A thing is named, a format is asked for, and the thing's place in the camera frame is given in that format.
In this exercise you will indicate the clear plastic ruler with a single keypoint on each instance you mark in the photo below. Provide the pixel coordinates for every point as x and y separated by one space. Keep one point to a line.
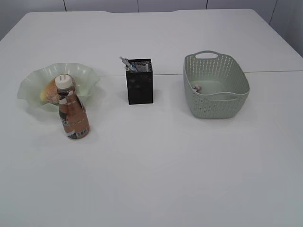
144 67

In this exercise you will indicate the large paper ball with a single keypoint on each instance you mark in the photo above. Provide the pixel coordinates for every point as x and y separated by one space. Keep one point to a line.
197 88

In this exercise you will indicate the grey grip white pen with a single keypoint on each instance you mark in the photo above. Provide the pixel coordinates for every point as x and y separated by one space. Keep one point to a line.
124 61

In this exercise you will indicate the brown coffee drink bottle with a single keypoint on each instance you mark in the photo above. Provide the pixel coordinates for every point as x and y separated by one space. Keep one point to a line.
71 110

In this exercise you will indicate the sugared bread roll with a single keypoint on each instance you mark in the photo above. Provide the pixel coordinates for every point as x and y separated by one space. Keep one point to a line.
49 93

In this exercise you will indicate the blue clip grey grip pen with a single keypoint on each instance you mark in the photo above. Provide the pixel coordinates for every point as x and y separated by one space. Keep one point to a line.
132 68

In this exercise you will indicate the beige grip white pen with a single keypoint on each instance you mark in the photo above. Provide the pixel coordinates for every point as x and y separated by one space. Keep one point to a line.
127 69

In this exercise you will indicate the black mesh pen holder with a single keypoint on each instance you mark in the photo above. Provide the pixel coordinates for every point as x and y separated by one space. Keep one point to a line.
140 84

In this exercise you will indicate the pale green wavy plate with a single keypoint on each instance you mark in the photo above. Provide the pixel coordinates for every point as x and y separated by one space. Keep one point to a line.
30 89

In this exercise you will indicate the grey-green woven plastic basket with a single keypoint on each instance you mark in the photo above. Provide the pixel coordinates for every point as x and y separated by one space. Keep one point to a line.
225 87

